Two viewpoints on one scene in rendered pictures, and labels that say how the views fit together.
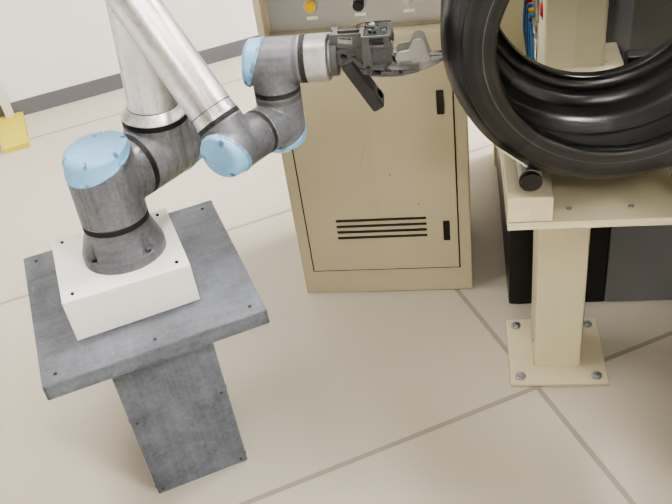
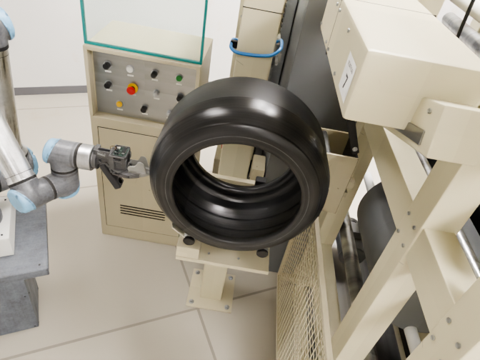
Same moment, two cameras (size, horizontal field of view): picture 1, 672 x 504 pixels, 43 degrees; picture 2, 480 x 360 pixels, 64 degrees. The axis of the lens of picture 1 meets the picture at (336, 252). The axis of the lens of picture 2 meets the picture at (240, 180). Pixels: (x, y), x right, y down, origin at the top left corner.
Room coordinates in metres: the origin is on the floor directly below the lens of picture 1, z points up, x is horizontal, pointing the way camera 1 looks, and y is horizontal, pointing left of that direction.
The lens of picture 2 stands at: (0.36, -0.31, 2.00)
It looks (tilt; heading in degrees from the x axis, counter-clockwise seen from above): 39 degrees down; 347
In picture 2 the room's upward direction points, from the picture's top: 11 degrees clockwise
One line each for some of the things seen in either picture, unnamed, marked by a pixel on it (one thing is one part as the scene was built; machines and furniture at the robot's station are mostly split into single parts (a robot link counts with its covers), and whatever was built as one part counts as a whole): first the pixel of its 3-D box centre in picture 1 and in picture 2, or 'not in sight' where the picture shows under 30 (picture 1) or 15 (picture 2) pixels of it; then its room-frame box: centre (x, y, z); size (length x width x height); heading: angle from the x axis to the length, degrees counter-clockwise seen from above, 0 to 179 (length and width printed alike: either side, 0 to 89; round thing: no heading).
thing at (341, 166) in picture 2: not in sight; (326, 170); (1.61, -0.98, 1.05); 0.20 x 0.15 x 0.30; 169
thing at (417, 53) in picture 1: (420, 52); (141, 168); (1.43, -0.21, 1.15); 0.09 x 0.03 x 0.06; 79
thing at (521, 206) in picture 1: (523, 160); (196, 220); (1.50, -0.42, 0.84); 0.36 x 0.09 x 0.06; 169
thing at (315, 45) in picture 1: (320, 56); (88, 156); (1.49, -0.03, 1.15); 0.10 x 0.05 x 0.09; 169
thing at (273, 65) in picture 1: (275, 61); (64, 153); (1.50, 0.06, 1.14); 0.12 x 0.09 x 0.10; 79
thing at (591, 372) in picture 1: (554, 349); (211, 289); (1.73, -0.59, 0.01); 0.27 x 0.27 x 0.02; 79
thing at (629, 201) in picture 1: (590, 172); (227, 231); (1.47, -0.56, 0.80); 0.37 x 0.36 x 0.02; 79
